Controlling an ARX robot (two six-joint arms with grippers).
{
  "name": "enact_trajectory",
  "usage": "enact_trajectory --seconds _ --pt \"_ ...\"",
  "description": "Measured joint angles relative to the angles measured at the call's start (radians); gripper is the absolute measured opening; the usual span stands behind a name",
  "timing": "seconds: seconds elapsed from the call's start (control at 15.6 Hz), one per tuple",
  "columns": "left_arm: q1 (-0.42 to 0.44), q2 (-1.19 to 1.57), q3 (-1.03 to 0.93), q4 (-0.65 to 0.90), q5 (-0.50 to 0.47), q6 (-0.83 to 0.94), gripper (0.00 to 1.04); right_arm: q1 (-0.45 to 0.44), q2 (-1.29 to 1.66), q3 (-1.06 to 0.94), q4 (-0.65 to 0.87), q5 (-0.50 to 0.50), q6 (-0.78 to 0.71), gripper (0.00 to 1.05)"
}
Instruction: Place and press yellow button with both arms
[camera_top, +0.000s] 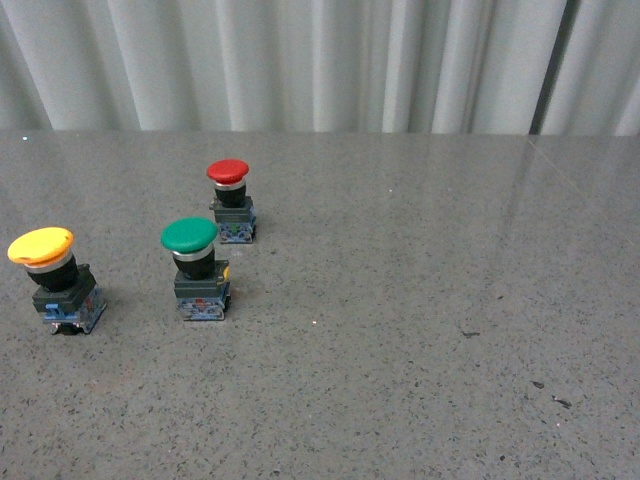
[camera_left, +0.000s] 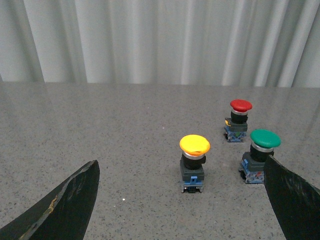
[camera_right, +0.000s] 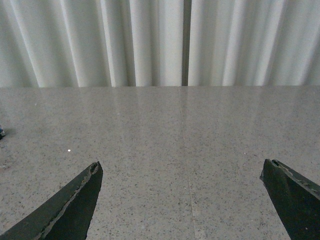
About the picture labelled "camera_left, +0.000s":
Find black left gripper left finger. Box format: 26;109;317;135
0;160;100;240

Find yellow mushroom push button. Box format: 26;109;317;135
179;134;211;193

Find red mushroom push button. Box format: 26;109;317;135
224;99;253;143

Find green mushroom push button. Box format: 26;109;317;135
238;129;281;184

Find white pleated curtain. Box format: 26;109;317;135
0;0;320;88

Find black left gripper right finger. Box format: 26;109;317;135
264;155;320;240

